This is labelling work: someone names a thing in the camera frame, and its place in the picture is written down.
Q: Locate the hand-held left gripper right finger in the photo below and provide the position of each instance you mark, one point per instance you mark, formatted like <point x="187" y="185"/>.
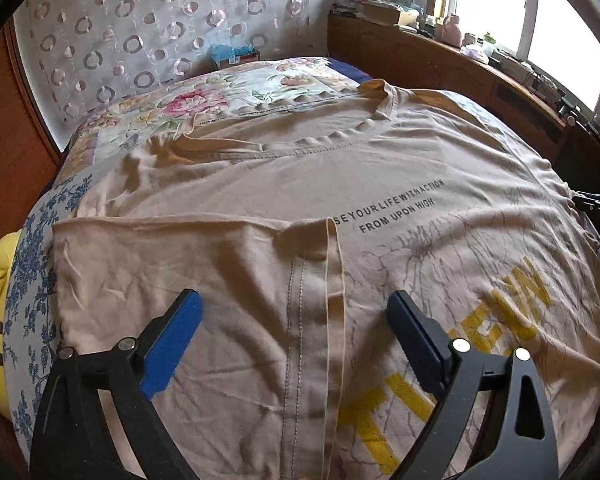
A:
<point x="410" y="340"/>

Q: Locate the grey circle-pattern headboard cover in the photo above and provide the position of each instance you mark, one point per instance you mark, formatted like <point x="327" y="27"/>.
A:
<point x="180" y="15"/>

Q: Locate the stack of books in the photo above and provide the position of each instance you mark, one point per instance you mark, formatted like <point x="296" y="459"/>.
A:
<point x="375" y="10"/>

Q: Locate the pink figurine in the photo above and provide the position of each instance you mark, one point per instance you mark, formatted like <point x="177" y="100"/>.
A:
<point x="452" y="30"/>

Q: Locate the wooden headboard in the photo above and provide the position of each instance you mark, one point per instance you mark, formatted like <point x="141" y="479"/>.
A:
<point x="10" y="150"/>

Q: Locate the teal-topped small box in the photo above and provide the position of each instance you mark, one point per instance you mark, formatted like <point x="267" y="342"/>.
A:
<point x="232" y="55"/>

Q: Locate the window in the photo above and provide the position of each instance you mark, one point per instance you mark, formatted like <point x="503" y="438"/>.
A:
<point x="555" y="35"/>

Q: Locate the beige printed t-shirt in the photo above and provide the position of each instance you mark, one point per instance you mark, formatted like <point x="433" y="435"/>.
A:
<point x="280" y="185"/>

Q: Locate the pink floral quilt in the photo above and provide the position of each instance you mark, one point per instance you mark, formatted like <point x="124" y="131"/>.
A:
<point x="220" y="95"/>

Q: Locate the wooden bedside cabinet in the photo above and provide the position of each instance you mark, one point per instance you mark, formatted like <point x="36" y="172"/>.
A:
<point x="460" y="75"/>

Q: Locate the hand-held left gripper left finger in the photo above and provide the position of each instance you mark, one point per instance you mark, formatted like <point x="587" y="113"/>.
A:
<point x="172" y="345"/>

